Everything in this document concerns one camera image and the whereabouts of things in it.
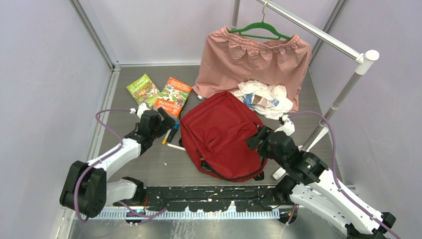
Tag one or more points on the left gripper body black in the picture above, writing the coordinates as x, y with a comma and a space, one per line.
157, 131

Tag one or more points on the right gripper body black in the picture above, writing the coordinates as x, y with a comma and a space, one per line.
265, 151

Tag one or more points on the orange treehouse book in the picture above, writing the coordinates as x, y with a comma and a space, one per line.
173, 97

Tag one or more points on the red backpack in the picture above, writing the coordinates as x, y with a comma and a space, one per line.
214, 135

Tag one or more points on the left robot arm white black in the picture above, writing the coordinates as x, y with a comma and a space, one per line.
86, 189

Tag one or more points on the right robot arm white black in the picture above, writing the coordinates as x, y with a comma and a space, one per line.
310, 183

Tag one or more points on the black blue highlighter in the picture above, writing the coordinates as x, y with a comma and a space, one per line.
173, 132

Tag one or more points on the white yellow marker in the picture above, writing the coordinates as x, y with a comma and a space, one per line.
166, 136

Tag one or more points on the white peach marker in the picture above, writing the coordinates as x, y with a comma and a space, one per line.
176, 147

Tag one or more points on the green treehouse book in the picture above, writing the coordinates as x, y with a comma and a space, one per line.
143, 90

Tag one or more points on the white crumpled cloth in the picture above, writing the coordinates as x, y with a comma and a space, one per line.
268, 100

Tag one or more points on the pink skirt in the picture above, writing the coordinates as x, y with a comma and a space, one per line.
229, 59

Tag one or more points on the green clothes hanger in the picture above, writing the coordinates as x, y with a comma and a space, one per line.
262, 25

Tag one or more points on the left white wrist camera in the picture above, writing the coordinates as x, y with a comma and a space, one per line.
140, 110

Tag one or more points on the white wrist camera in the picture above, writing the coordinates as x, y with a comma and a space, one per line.
286, 125
140, 110

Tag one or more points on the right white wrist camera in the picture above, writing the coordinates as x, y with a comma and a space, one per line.
286, 125

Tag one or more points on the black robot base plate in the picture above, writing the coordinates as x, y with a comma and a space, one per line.
244, 198

